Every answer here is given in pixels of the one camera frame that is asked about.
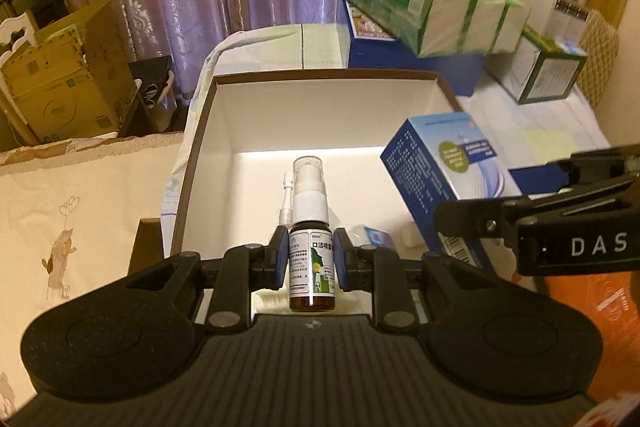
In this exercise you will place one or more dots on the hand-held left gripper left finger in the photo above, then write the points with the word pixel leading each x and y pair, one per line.
pixel 281 257

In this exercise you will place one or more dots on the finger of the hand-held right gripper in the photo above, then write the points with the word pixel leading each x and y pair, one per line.
pixel 470 217
pixel 600 162

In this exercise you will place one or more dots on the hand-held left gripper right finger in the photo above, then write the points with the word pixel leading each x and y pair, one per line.
pixel 341 257

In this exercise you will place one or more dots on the small blue packet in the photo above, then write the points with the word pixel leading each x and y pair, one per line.
pixel 377 236

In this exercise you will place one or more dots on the brown spray bottle white cap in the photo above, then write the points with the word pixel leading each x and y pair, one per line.
pixel 310 207

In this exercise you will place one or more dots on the blue and white medicine box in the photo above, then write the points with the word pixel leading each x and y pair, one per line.
pixel 440 167

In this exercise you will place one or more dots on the brown and white box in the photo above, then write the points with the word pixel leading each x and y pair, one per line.
pixel 325 122

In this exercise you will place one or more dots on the dark green box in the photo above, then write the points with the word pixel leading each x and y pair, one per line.
pixel 547 74

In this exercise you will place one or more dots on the beige quilted cushion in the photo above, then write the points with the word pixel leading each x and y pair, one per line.
pixel 600 57

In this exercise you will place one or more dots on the blue cardboard box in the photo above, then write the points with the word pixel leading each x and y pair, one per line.
pixel 400 62

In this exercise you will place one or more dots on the cream printed bed sheet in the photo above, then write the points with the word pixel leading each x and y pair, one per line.
pixel 90 207

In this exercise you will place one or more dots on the black bin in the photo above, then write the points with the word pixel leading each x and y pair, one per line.
pixel 152 92

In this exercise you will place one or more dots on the stack of green tissue packs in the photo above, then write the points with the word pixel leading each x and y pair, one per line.
pixel 440 7

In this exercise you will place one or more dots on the brown cardboard box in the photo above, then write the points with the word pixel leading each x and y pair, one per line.
pixel 65 77

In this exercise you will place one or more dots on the white carved chair back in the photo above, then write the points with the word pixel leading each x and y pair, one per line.
pixel 15 34

